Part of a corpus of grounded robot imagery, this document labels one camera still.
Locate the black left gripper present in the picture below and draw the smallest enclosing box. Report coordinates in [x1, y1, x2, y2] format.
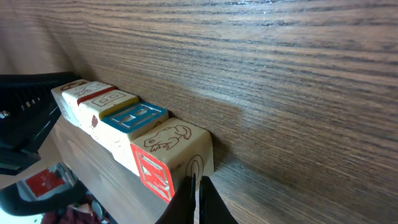
[1, 72, 80, 175]

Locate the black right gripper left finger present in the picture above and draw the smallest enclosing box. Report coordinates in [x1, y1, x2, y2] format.
[155, 174, 196, 224]

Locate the person in red top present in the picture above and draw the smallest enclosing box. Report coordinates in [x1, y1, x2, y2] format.
[40, 203, 111, 224]

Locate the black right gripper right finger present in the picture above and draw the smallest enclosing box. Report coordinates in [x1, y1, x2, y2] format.
[199, 176, 238, 224]

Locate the green soccer ball block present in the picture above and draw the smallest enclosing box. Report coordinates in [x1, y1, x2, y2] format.
[51, 79, 88, 126]

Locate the red letter M block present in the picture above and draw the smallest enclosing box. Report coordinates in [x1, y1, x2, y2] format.
[62, 81, 116, 126]

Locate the red top wooden block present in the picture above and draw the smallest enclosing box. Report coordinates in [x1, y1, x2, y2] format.
[131, 118, 215, 203]

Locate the letter B wooden block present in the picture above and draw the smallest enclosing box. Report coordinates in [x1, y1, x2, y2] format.
[78, 90, 139, 135]

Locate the blue top spiral block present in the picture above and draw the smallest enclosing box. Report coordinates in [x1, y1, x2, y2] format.
[95, 102, 169, 175]

